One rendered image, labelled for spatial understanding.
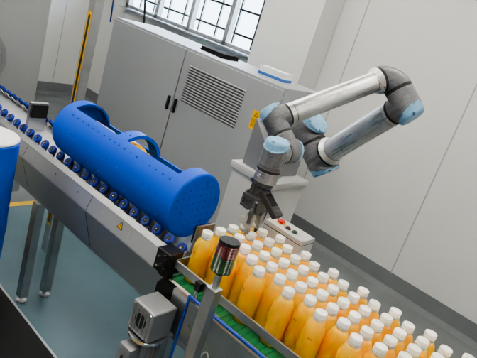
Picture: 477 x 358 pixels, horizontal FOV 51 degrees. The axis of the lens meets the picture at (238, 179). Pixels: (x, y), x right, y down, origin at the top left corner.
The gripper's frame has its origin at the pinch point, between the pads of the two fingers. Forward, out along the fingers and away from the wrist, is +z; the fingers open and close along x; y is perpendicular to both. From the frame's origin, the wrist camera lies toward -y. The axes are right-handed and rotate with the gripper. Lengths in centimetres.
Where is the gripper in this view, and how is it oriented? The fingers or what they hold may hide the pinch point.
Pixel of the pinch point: (252, 231)
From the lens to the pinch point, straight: 190.5
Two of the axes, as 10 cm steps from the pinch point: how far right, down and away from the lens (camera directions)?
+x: -6.3, 0.6, -7.7
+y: -7.2, -4.2, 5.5
